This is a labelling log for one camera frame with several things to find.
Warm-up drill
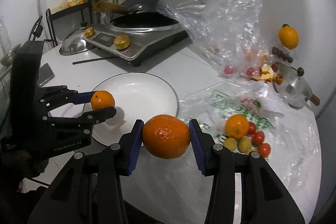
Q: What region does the clear crumpled plastic bag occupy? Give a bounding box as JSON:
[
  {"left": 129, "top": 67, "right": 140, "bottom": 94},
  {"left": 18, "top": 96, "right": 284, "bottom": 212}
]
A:
[{"left": 157, "top": 0, "right": 274, "bottom": 79}]

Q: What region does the black metal rack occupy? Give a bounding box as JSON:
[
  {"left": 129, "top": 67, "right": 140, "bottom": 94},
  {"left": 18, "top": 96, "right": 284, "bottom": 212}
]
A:
[{"left": 45, "top": 0, "right": 94, "bottom": 48}]

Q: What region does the dark chopstick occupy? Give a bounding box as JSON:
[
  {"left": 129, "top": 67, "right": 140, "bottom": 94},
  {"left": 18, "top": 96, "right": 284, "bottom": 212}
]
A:
[{"left": 72, "top": 56, "right": 118, "bottom": 65}]

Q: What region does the steel wok lid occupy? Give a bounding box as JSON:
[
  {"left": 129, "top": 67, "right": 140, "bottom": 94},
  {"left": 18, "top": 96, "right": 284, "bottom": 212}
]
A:
[{"left": 59, "top": 28, "right": 96, "bottom": 56}]

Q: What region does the small steel pot with lid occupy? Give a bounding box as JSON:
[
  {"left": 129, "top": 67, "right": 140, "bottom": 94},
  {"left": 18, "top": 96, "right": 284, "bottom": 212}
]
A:
[{"left": 273, "top": 63, "right": 320, "bottom": 109}]

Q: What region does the red cherry tomato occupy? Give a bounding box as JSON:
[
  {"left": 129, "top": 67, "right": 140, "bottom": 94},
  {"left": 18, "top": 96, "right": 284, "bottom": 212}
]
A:
[
  {"left": 252, "top": 131, "right": 265, "bottom": 145},
  {"left": 257, "top": 143, "right": 271, "bottom": 158},
  {"left": 247, "top": 122, "right": 256, "bottom": 136}
]

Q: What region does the smartphone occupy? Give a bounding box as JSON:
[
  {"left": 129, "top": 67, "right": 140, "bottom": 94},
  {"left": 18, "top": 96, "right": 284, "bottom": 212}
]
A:
[{"left": 37, "top": 63, "right": 55, "bottom": 87}]

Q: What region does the silver induction cooker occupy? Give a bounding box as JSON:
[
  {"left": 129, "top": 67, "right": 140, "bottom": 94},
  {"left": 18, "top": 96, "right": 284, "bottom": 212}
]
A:
[{"left": 83, "top": 16, "right": 188, "bottom": 67}]

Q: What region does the white round plate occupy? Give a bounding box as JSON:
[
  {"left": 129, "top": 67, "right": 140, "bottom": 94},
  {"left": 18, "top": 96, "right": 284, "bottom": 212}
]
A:
[{"left": 92, "top": 72, "right": 179, "bottom": 146}]

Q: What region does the yellow-green longan fruit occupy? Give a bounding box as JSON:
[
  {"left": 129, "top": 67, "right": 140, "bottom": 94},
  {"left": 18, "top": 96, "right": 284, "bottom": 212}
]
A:
[
  {"left": 238, "top": 137, "right": 252, "bottom": 153},
  {"left": 246, "top": 149, "right": 258, "bottom": 155},
  {"left": 223, "top": 138, "right": 237, "bottom": 152}
]

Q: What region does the printed white plastic bag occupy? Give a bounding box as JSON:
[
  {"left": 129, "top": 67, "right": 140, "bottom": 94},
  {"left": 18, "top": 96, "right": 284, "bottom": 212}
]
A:
[{"left": 178, "top": 82, "right": 319, "bottom": 192}]

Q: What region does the orange peel pile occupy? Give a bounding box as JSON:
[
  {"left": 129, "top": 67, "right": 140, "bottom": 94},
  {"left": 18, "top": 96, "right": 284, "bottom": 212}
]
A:
[{"left": 252, "top": 63, "right": 284, "bottom": 85}]

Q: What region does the black wok with wooden handle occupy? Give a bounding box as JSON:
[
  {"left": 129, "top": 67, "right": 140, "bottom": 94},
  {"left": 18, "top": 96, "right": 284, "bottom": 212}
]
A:
[{"left": 92, "top": 0, "right": 178, "bottom": 29}]

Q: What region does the large orange on box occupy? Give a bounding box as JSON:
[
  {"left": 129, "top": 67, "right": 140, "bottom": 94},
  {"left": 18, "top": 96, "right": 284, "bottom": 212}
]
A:
[{"left": 278, "top": 24, "right": 299, "bottom": 50}]

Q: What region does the clear box of dates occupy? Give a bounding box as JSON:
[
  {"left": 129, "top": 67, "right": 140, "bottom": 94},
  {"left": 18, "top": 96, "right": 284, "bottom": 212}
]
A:
[{"left": 270, "top": 43, "right": 297, "bottom": 65}]

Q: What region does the large front mandarin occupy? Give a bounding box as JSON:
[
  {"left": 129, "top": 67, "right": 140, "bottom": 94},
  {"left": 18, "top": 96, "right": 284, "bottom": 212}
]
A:
[{"left": 142, "top": 114, "right": 190, "bottom": 159}]

